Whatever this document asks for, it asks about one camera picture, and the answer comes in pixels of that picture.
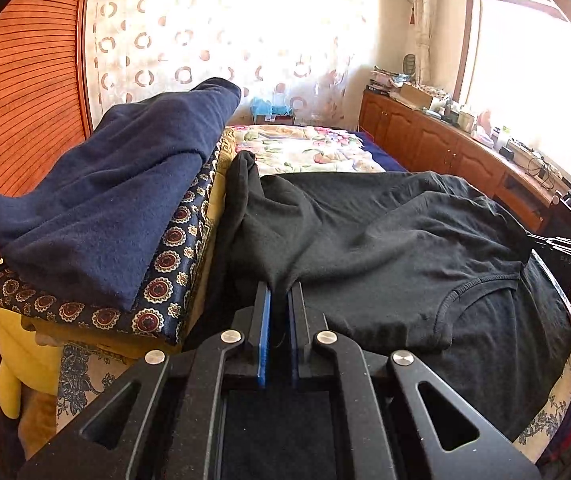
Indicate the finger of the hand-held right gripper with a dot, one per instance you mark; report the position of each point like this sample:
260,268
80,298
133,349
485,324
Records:
560,249

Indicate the white blue floral sheet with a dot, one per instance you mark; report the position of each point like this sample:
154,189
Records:
80,375

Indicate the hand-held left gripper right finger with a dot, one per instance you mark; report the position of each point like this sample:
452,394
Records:
294,340

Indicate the round hand fan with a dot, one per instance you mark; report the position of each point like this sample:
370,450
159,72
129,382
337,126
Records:
409,64

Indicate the wooden side cabinet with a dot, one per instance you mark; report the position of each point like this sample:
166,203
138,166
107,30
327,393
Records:
440,145

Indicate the wooden louvred wardrobe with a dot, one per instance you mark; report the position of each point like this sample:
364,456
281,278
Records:
20,85

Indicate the navy fleece cloth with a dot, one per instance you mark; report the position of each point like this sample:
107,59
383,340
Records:
115,185

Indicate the white window curtain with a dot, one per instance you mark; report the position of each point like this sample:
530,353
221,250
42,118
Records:
421,20

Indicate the black printed t-shirt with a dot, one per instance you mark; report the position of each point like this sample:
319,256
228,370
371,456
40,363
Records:
390,240

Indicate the sheer circle-patterned curtain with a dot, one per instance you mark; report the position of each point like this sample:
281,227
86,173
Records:
225,35

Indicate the floral bed blanket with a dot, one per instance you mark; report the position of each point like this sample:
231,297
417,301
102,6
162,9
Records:
305,150

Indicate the cardboard box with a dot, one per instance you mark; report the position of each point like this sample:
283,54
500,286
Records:
415,96

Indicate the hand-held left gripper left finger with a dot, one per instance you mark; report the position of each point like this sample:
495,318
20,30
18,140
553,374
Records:
264,340

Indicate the patterned dark folded quilt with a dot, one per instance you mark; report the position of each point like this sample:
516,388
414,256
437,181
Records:
165,280

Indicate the navy bed sheet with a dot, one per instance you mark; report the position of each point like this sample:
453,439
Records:
378,152

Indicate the yellow pillow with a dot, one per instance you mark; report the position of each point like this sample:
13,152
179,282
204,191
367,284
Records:
20,370

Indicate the red hanging tassel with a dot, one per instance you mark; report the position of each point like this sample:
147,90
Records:
411,14

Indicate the blue tissue pack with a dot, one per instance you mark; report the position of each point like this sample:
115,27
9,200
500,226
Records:
265,109

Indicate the wooden framed window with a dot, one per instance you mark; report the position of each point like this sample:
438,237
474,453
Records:
515,60

